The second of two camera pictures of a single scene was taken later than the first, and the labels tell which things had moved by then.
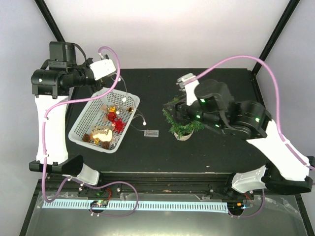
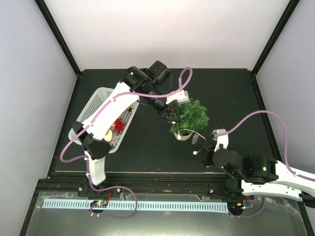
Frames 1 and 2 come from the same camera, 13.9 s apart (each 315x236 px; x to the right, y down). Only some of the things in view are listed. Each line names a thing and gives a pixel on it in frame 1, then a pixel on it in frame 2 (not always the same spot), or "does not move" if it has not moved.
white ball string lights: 146,132 -> 179,136
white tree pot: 183,138 does not move
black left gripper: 97,86 -> 166,113
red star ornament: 119,125 does not move
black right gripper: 178,111 -> 206,160
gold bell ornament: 130,108 does not move
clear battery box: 151,133 -> 195,138
